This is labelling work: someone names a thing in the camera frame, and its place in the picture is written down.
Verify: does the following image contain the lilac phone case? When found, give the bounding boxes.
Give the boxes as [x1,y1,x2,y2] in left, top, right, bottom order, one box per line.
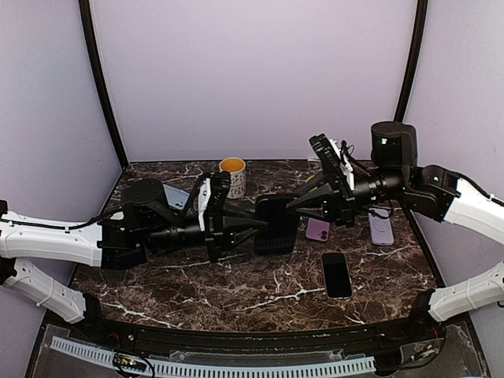
[369,208,395,246]

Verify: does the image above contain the black left frame post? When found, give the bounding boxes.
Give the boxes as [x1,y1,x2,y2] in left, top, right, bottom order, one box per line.
[78,0,129,170]

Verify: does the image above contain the white mug orange inside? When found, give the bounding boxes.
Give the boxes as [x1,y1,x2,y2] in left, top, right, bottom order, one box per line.
[219,157,246,199]

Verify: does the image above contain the black phone purple edge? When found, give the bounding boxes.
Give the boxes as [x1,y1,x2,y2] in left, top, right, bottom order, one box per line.
[256,194,299,239]

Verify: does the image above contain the light blue phone case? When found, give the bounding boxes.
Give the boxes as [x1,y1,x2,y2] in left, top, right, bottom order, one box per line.
[163,184,190,211]

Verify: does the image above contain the white slotted cable duct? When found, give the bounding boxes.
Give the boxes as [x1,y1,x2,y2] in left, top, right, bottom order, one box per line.
[50,336,376,378]

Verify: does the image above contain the black front table rail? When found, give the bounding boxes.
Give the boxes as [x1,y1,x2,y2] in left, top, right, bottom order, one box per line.
[43,311,474,356]

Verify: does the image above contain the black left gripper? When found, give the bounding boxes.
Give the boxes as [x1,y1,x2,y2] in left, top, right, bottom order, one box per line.
[142,204,269,264]

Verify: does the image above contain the pink phone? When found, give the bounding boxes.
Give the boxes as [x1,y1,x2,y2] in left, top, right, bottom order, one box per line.
[305,218,330,243]

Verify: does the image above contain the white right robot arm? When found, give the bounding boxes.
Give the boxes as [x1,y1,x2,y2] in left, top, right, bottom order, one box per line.
[286,121,503,243]

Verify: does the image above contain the black frame post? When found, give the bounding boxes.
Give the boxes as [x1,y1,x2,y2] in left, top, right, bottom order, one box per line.
[78,0,129,170]
[394,0,428,122]

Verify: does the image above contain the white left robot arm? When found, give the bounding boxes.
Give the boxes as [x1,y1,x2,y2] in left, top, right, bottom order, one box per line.
[1,174,268,343]

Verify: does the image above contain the black right frame post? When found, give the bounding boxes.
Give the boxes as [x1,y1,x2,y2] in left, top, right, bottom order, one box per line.
[394,0,428,122]

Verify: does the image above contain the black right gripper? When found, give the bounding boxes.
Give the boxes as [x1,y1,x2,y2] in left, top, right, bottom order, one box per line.
[284,165,408,228]

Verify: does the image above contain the clear magsafe phone case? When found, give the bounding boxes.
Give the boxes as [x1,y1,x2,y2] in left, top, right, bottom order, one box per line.
[321,251,354,301]

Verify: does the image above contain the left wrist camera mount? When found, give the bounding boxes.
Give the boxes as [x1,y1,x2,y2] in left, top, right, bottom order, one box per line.
[183,172,231,232]

